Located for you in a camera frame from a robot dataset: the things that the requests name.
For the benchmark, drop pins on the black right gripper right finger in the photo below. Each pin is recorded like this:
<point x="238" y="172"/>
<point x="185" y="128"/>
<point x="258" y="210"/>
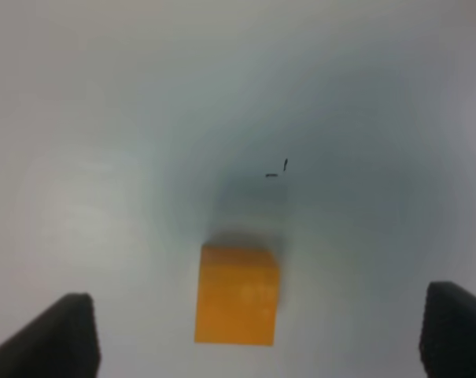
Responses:
<point x="447" y="344"/>

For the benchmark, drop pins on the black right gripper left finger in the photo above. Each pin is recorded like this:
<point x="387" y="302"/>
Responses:
<point x="61" y="342"/>

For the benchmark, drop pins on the orange cube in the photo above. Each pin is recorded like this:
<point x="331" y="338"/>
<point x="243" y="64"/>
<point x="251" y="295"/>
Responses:
<point x="237" y="296"/>

